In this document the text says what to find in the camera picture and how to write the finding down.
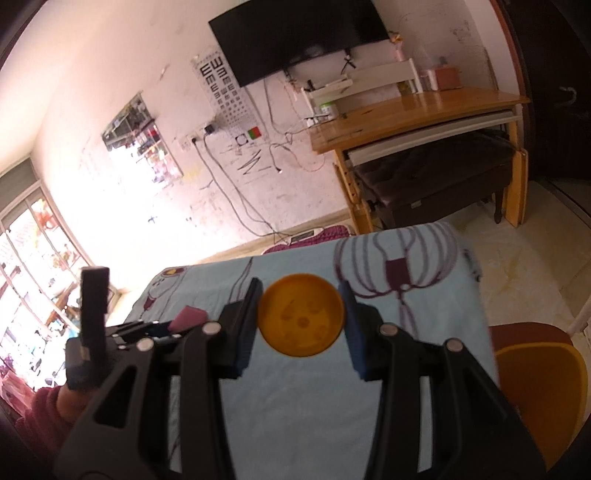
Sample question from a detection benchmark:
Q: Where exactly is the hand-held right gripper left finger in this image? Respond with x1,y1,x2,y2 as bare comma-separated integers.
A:
58,277,264,480

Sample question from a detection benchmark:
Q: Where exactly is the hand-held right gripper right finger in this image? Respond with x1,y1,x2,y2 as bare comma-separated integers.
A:
337,281,548,480

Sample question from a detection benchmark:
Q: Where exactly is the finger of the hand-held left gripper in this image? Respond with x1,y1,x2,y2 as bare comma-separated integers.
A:
115,333,188,348
108,320,171,337

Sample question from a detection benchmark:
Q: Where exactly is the pink sponge block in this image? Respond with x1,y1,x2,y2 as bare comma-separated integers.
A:
168,307,208,334

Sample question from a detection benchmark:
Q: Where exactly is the orange round lid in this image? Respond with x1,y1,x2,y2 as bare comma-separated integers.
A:
257,273,345,358

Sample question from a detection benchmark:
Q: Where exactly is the person's left forearm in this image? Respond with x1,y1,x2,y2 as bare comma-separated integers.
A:
14,385,75,467

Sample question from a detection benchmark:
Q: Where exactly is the person's left hand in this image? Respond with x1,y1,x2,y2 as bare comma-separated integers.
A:
56,387,100,423

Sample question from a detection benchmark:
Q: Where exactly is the window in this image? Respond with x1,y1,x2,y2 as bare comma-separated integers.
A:
0,161,122,393

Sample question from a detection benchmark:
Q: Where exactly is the purple floor mat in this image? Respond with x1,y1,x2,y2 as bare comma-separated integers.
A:
263,223,356,254

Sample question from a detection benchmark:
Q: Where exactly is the light blue printed tablecloth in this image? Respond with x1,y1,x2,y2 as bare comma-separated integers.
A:
124,222,499,480

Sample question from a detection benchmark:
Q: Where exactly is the dark padded bench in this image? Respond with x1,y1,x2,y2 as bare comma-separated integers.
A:
353,134,515,224

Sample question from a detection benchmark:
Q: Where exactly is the yellow chair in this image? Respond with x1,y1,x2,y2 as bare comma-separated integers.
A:
489,322,585,468

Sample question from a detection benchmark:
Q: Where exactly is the wooden desk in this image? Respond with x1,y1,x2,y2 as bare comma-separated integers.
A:
308,88,532,234

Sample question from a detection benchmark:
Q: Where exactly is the eye chart poster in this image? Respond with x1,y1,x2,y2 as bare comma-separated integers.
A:
191,54,262,139

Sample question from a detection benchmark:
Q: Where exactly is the pink box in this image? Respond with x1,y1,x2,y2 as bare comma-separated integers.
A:
434,67,462,89

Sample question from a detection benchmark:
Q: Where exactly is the black power cable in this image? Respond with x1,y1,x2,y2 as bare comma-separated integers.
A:
205,134,280,234
194,141,273,236

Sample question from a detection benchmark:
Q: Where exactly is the colourful wall poster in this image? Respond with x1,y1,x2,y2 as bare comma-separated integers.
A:
102,95,184,188

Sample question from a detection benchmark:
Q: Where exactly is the white cable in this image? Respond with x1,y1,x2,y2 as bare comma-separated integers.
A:
263,78,326,175

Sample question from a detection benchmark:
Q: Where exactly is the black wall television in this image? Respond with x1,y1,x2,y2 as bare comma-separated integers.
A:
209,0,391,87

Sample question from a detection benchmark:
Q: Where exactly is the dark door with wooden frame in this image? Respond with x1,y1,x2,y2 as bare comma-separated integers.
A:
499,0,591,181

